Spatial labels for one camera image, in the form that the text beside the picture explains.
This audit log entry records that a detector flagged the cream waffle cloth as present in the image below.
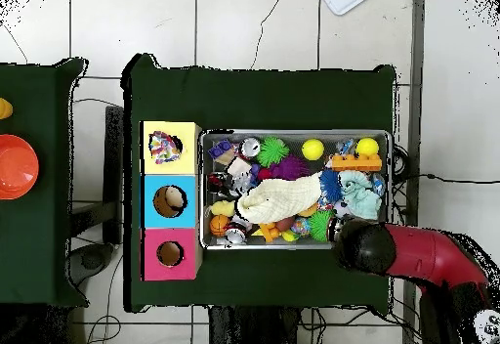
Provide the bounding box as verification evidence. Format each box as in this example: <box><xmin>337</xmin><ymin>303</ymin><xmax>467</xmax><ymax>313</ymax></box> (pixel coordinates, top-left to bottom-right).
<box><xmin>236</xmin><ymin>171</ymin><xmax>323</xmax><ymax>225</ymax></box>

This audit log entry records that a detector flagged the colourful dotted cloth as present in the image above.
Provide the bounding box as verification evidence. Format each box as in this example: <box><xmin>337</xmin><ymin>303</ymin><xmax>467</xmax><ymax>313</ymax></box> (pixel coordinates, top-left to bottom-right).
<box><xmin>147</xmin><ymin>130</ymin><xmax>184</xmax><ymax>165</ymax></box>

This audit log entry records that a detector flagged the mint green cloth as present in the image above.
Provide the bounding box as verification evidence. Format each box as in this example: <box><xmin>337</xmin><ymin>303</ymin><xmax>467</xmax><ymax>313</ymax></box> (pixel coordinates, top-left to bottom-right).
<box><xmin>338</xmin><ymin>169</ymin><xmax>383</xmax><ymax>221</ymax></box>

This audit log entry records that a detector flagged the wooden box with three holes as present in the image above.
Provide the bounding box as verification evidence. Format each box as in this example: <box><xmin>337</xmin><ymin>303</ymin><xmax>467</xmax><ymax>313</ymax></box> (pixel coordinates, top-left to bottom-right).
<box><xmin>139</xmin><ymin>120</ymin><xmax>203</xmax><ymax>282</ymax></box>

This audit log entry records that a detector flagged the silver mesh bin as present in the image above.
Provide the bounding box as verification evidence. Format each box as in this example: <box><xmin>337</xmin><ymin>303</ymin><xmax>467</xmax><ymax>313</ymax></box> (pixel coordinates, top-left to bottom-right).
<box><xmin>199</xmin><ymin>129</ymin><xmax>393</xmax><ymax>250</ymax></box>

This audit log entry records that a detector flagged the green spiky ball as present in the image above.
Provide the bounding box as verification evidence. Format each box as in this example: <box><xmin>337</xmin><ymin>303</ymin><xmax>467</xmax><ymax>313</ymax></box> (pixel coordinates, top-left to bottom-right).
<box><xmin>308</xmin><ymin>209</ymin><xmax>335</xmax><ymax>242</ymax></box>
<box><xmin>256</xmin><ymin>136</ymin><xmax>290</xmax><ymax>168</ymax></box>

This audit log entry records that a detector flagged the purple spiky ball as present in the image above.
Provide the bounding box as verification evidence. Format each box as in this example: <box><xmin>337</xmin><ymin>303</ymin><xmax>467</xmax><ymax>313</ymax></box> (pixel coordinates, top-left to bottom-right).
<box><xmin>271</xmin><ymin>154</ymin><xmax>312</xmax><ymax>181</ymax></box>

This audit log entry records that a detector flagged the small orange basketball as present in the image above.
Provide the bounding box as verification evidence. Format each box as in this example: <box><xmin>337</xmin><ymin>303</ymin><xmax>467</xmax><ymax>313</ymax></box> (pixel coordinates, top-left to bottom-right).
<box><xmin>209</xmin><ymin>214</ymin><xmax>230</xmax><ymax>237</ymax></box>

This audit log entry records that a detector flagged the plain yellow ball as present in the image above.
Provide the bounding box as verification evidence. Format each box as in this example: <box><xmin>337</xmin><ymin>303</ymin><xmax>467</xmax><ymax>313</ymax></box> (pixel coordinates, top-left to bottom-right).
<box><xmin>301</xmin><ymin>138</ymin><xmax>325</xmax><ymax>161</ymax></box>

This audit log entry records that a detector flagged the dark green table cloth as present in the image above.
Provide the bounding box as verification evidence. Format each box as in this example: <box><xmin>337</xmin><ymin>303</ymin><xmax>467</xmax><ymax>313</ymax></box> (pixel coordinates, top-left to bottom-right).
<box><xmin>122</xmin><ymin>53</ymin><xmax>397</xmax><ymax>314</ymax></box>

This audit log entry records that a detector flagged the blue spiky ball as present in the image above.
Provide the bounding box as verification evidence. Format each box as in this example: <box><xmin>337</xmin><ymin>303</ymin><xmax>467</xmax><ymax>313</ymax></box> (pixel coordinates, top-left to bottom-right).
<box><xmin>318</xmin><ymin>169</ymin><xmax>345</xmax><ymax>202</ymax></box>

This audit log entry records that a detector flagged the orange toy brick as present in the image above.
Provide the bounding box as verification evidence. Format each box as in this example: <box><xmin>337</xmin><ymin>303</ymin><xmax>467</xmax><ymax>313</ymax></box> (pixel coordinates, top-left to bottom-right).
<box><xmin>330</xmin><ymin>152</ymin><xmax>383</xmax><ymax>172</ymax></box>

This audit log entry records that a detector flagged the yellow smiley ball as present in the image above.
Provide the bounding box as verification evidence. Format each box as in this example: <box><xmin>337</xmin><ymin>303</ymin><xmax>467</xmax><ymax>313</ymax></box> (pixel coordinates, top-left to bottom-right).
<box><xmin>354</xmin><ymin>137</ymin><xmax>380</xmax><ymax>156</ymax></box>

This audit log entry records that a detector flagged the white tray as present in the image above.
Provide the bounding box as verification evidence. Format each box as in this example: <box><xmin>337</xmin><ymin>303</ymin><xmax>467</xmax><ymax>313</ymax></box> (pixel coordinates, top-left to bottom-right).
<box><xmin>319</xmin><ymin>0</ymin><xmax>374</xmax><ymax>17</ymax></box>

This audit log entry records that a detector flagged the neighbouring green cloth table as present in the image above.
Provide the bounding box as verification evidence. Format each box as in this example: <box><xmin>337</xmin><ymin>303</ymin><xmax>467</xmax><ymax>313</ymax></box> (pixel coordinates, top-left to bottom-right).
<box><xmin>0</xmin><ymin>57</ymin><xmax>89</xmax><ymax>308</ymax></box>

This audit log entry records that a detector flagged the orange plastic bowl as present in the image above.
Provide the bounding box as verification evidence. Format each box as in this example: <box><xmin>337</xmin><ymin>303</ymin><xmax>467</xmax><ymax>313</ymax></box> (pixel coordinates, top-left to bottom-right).
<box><xmin>0</xmin><ymin>133</ymin><xmax>40</xmax><ymax>200</ymax></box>

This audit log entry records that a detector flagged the black cable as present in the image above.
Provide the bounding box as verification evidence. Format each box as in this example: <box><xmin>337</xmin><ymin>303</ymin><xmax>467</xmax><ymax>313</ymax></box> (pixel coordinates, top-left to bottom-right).
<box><xmin>390</xmin><ymin>171</ymin><xmax>500</xmax><ymax>186</ymax></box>

